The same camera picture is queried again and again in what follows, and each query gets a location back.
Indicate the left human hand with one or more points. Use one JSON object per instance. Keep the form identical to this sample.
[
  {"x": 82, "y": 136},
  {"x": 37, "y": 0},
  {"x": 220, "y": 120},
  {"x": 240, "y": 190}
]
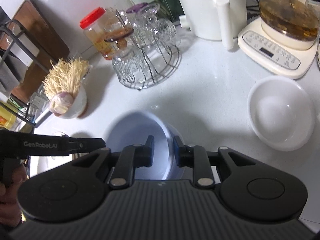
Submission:
[{"x": 11, "y": 213}]

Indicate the purple onion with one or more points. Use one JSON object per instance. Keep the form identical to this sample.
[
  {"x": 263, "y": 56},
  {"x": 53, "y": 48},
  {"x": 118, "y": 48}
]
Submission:
[{"x": 61, "y": 103}]

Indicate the white bowl with vegetables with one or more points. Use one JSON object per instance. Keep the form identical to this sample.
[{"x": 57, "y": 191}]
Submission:
[{"x": 78, "y": 107}]

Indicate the cork glass lid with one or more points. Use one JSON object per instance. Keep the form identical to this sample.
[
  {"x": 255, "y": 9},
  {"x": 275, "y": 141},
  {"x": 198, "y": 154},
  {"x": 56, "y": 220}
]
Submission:
[{"x": 119, "y": 36}]

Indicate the wooden cutting board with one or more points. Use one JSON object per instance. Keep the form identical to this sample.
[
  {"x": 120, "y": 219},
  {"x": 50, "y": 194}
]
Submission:
[{"x": 29, "y": 16}]

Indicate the black glass rack tray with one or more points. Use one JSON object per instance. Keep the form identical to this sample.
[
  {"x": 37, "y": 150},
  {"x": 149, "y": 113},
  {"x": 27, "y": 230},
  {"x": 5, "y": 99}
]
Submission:
[{"x": 19, "y": 55}]

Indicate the wire glass cup holder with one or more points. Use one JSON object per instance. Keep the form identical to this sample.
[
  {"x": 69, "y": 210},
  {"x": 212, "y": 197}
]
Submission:
[{"x": 152, "y": 54}]

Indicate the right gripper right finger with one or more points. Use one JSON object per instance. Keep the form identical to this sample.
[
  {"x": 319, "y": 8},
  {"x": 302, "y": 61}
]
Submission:
[{"x": 196, "y": 158}]

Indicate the glass health kettle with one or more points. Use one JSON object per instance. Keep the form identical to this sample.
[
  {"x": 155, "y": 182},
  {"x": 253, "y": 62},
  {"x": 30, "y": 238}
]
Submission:
[{"x": 283, "y": 39}]

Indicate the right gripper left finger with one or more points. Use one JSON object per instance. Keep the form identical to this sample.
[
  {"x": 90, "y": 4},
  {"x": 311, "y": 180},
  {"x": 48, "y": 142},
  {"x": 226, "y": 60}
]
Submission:
[{"x": 128, "y": 160}]

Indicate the enoki mushroom bundle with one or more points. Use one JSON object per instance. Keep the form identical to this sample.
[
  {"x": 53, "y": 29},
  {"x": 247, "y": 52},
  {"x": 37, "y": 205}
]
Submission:
[{"x": 65, "y": 76}]

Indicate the red-lid plastic jar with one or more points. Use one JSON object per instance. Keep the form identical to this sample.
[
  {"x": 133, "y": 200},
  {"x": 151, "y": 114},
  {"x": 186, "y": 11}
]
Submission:
[{"x": 95, "y": 25}]

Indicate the white ceramic bowl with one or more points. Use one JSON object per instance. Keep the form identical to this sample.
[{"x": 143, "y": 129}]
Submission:
[{"x": 281, "y": 113}]

